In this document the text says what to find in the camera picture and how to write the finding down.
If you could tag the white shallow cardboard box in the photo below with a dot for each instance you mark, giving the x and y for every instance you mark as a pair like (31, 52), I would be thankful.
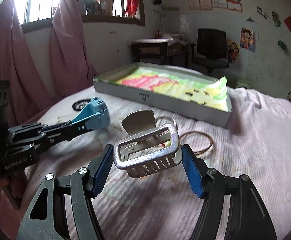
(104, 83)

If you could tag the brown thin bangle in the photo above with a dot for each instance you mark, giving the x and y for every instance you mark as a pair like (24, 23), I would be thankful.
(200, 142)

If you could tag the green wall tag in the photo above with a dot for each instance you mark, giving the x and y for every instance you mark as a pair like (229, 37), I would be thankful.
(282, 45)

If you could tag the beige hair claw clip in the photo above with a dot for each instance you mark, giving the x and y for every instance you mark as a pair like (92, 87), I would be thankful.
(149, 148)

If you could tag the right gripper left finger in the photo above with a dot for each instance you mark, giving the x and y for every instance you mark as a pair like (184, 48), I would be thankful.
(45, 217)

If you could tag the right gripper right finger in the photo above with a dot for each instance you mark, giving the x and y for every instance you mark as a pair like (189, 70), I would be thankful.
(248, 216)

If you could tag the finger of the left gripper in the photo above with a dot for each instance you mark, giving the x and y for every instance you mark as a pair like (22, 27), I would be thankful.
(60, 127)
(41, 143)

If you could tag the black office chair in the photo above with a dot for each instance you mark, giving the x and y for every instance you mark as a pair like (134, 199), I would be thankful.
(210, 51)

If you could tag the green stool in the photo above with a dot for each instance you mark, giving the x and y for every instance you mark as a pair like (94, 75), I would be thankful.
(242, 83)

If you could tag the dark wooden desk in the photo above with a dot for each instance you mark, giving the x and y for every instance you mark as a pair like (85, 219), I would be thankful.
(162, 49)

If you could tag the blue smart watch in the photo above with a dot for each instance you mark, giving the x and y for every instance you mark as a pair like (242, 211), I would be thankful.
(92, 112)

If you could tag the pink curtain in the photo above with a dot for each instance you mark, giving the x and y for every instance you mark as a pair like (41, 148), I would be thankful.
(45, 66)

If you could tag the cartoon wall poster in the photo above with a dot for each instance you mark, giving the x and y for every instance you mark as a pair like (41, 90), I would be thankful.
(247, 39)

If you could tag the silver bangle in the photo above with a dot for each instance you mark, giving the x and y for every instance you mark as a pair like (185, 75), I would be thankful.
(168, 120)

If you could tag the colourful paper box liner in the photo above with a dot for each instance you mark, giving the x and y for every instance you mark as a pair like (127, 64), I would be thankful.
(212, 95)

